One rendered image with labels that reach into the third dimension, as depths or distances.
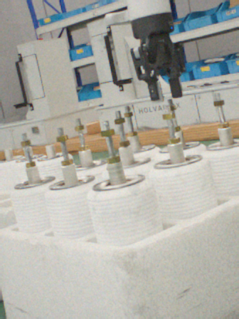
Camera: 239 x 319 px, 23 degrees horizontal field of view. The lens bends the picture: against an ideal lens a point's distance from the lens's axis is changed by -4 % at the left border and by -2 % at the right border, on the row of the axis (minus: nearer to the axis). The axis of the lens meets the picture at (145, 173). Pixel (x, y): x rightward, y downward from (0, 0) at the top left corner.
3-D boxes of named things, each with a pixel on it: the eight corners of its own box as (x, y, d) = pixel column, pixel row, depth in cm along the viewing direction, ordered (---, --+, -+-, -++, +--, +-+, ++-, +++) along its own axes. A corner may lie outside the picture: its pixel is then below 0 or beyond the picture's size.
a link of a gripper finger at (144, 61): (131, 47, 101) (143, 78, 103) (126, 50, 100) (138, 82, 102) (144, 44, 99) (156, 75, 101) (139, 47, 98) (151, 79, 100)
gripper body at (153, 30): (154, 8, 98) (166, 63, 100) (179, 7, 105) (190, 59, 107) (119, 18, 103) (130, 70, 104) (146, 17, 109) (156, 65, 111)
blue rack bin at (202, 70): (216, 75, 674) (213, 58, 670) (245, 70, 649) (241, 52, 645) (192, 80, 636) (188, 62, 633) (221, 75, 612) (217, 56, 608)
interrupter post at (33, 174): (31, 187, 100) (27, 169, 100) (26, 186, 102) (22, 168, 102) (44, 184, 102) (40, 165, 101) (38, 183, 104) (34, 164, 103)
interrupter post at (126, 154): (137, 165, 99) (133, 146, 99) (123, 169, 99) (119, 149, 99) (134, 164, 102) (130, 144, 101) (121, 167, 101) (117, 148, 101)
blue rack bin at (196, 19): (208, 29, 666) (204, 11, 663) (236, 21, 641) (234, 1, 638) (183, 32, 629) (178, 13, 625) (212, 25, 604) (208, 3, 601)
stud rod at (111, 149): (112, 174, 84) (100, 121, 83) (118, 172, 84) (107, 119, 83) (114, 175, 83) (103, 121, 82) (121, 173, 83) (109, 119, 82)
